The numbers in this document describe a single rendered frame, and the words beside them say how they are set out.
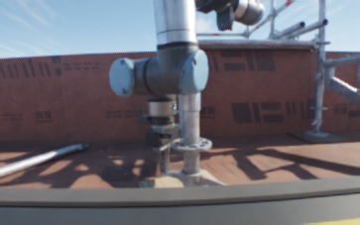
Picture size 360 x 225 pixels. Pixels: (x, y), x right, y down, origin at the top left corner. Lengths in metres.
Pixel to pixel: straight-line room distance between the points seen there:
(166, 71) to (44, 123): 1.56
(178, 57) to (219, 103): 1.15
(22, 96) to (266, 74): 2.03
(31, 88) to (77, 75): 0.42
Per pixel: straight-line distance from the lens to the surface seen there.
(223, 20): 0.66
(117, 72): 0.45
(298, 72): 1.76
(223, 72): 1.49
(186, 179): 0.56
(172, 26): 0.37
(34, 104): 1.86
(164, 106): 0.53
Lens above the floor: 0.39
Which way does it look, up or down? 7 degrees down
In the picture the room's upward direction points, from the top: 1 degrees counter-clockwise
